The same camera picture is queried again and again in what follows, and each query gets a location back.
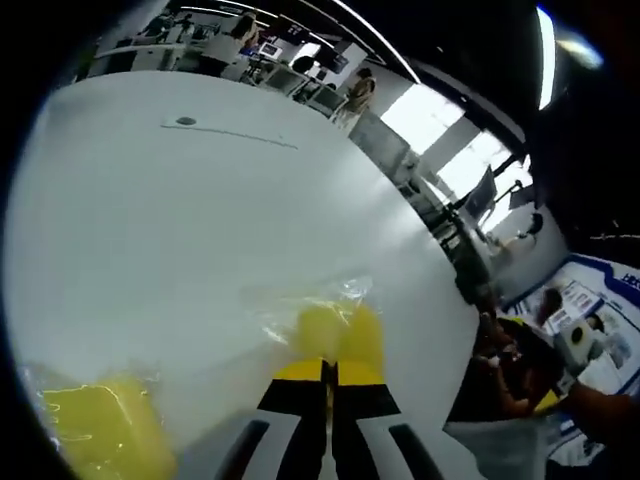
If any small yellow silicone block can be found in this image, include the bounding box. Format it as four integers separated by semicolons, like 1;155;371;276
296;303;387;377

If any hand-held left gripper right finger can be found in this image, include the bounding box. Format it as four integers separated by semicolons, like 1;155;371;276
330;359;481;480

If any blue white wall poster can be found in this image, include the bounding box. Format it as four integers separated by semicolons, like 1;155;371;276
503;253;640;401

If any dark computer monitor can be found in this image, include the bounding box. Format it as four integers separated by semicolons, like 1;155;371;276
463;166;499;222

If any long ceiling light strip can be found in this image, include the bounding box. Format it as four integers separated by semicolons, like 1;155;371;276
535;5;557;112

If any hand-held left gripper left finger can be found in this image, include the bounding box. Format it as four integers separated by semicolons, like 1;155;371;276
174;357;334;480

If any large yellow silicone block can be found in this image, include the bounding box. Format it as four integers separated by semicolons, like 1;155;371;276
40;373;180;480

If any curved ceiling light strip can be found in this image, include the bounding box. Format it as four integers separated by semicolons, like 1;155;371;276
333;0;422;85

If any grey mesh chair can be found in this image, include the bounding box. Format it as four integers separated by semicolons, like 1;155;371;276
443;420;549;480

